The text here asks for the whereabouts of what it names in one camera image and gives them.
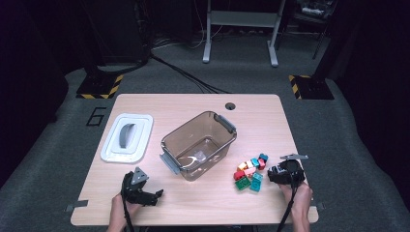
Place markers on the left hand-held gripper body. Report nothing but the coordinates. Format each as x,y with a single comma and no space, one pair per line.
133,190

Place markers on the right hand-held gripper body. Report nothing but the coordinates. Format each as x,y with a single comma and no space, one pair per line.
291,172

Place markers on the red toy brick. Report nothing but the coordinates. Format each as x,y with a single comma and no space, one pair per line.
261,164

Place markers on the blue toy brick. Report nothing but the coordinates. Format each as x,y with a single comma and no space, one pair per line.
263,157

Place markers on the teal toy brick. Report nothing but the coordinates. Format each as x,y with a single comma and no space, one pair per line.
254,162

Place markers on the pile of coloured toy bricks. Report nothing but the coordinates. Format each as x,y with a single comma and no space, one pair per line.
245,183

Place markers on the orange toy brick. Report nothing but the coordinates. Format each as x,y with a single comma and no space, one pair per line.
241,166

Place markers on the brown translucent storage box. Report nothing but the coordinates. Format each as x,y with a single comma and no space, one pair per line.
193,141

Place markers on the person's left hand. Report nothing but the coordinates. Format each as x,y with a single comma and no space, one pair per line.
118,212

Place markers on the person's right hand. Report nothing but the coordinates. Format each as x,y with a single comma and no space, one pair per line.
301,198

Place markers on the grey tape strip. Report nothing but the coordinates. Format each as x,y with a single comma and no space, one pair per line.
77,204
319,206

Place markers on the black table grommet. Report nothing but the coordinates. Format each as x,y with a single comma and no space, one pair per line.
230,106

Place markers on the dark curtain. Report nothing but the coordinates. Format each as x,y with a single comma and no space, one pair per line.
32,64
380,80

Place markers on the dark equipment cabinet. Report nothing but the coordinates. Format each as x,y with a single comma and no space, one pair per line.
116,32

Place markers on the striped black base plate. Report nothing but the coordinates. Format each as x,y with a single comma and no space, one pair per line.
314,88
96,86

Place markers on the grey metal stand frame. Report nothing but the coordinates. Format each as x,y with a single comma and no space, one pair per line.
241,18

